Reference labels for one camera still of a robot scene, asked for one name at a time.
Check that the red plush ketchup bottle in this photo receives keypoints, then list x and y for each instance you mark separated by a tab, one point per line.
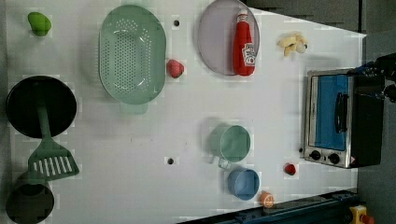
244	55

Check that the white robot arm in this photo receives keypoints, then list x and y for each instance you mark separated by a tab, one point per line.
383	68

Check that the grey round plate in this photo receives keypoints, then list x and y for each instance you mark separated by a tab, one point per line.
216	32

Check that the green mug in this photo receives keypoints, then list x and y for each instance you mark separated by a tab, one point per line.
230	143

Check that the red strawberry toy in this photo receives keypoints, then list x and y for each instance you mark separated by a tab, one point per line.
174	68

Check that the blue cup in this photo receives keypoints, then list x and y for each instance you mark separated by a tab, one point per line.
243	183

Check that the green oval colander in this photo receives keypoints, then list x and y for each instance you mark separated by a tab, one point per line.
132	45

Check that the small red tomato toy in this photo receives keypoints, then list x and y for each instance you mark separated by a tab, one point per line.
289	169

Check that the orange slice toy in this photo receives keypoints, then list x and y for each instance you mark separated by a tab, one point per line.
267	200

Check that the yellow plush banana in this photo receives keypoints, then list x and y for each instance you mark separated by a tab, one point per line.
293	42

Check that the black frying pan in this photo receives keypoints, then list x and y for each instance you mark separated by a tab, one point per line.
60	101

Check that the silver toaster oven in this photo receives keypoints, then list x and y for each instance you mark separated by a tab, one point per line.
343	119

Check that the green slotted spatula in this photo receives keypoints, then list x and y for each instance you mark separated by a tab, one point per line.
50	161

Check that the green pepper toy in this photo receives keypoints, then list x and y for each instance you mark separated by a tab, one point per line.
40	24

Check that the yellow emergency stop button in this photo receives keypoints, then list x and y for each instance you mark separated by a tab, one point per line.
360	216

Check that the dark cylindrical cup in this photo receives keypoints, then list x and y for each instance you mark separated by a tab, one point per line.
31	199

